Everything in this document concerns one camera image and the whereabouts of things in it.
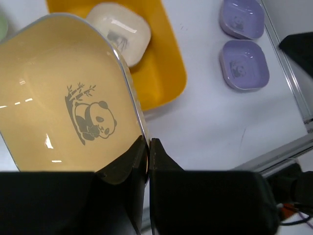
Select purple panda plate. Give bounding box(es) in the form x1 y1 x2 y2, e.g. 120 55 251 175
220 40 270 92
219 0 265 40

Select yellow panda plate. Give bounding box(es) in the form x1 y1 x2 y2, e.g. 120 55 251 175
0 13 150 172

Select aluminium side rail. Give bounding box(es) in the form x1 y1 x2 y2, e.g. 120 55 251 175
260 0 313 134

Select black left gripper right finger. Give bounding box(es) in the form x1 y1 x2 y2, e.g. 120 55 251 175
149 139 279 235

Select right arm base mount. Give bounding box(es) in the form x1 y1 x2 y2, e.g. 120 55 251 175
267 163 313 227

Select yellow plastic bin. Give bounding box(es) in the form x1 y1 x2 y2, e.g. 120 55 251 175
45 0 188 112

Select cream panda plate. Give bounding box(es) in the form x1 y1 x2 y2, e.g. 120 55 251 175
86 2 152 67

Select green panda plate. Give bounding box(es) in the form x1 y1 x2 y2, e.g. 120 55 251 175
0 14 8 41

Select aluminium front rail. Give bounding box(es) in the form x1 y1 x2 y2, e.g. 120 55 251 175
234 134 313 177

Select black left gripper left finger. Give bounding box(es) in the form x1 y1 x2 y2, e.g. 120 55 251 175
0 136 148 235

